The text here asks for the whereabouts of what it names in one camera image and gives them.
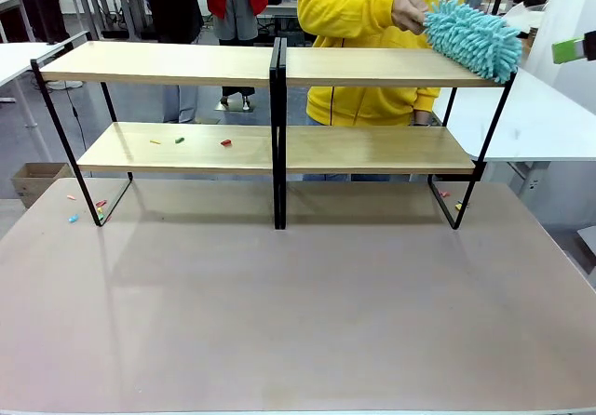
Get teal chenille duster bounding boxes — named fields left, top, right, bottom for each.
left=422, top=0, right=524, bottom=86

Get person's left forearm yellow sleeve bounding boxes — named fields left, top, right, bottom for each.
left=413, top=87, right=442, bottom=115

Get person's right forearm yellow sleeve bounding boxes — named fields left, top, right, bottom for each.
left=296, top=0, right=404, bottom=40

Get person's right hand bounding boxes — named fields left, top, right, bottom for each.
left=390, top=0, right=432, bottom=35

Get white slanted board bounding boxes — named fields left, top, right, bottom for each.
left=527, top=0, right=596, bottom=88

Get white side table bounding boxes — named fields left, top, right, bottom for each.
left=432, top=66, right=596, bottom=197
left=0, top=41, right=64, bottom=130

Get person in yellow hoodie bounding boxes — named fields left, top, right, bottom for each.
left=296, top=0, right=470, bottom=127

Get grey trouser legs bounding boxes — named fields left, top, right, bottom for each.
left=161, top=84, right=200, bottom=124

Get person in black clothes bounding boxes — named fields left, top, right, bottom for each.
left=141, top=0, right=210, bottom=45

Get white shoes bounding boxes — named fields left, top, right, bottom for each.
left=45, top=78, right=82, bottom=93

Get person in dark clothes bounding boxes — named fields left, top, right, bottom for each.
left=16, top=0, right=72, bottom=44

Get brown cardboard box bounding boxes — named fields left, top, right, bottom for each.
left=10, top=162, right=76, bottom=209

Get wood shelf black metal frame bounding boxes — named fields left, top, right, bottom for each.
left=277, top=37, right=519, bottom=230
left=30, top=31, right=283, bottom=230

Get black floor cable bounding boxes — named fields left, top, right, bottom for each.
left=68, top=87, right=89, bottom=165

